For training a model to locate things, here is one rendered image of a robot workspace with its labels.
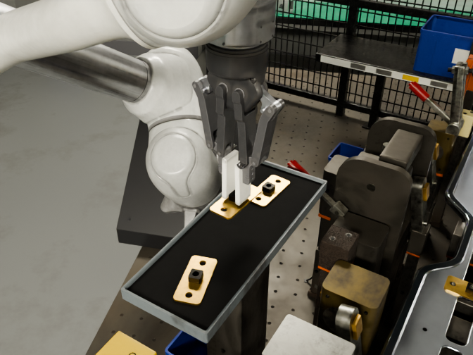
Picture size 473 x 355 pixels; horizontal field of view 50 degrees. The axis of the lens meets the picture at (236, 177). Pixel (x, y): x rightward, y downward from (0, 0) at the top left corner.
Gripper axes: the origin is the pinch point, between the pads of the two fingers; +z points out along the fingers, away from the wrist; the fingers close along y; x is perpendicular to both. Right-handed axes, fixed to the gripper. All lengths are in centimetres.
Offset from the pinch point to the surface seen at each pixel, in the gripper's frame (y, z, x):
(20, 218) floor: -171, 126, 47
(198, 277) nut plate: 2.6, 8.3, -12.1
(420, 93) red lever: 5, 13, 69
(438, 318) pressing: 29.5, 25.4, 16.2
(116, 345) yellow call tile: 1.0, 9.5, -25.4
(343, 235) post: 11.7, 15.4, 14.6
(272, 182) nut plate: -1.6, 9.2, 12.7
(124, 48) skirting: -289, 121, 232
